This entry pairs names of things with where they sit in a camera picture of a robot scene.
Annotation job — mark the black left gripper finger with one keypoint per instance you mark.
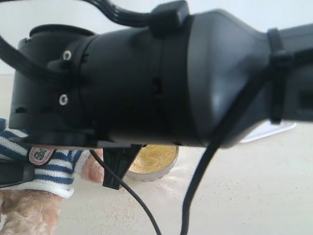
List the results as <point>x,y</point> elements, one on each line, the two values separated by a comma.
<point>14,173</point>

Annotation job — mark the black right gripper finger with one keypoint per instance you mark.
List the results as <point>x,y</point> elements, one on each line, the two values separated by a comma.
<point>118,160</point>

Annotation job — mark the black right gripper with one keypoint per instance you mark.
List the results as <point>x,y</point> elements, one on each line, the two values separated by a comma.
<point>122,87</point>

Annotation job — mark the beige teddy bear striped sweater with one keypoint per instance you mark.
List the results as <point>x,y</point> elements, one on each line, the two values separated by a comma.
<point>33,208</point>

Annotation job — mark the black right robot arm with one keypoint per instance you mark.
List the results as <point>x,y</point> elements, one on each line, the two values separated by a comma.
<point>205,81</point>

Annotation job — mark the yellow millet grain in bowl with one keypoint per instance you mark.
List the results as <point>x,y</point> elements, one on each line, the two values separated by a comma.
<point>153,158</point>

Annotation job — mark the round metal bowl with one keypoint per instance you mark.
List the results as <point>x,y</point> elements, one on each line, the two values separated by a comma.
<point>150,177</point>

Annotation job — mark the white rectangular plastic tray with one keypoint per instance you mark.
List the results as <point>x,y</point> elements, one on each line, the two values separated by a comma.
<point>266,129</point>

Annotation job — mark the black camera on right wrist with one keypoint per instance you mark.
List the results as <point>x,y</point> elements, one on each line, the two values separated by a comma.
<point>171,14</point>

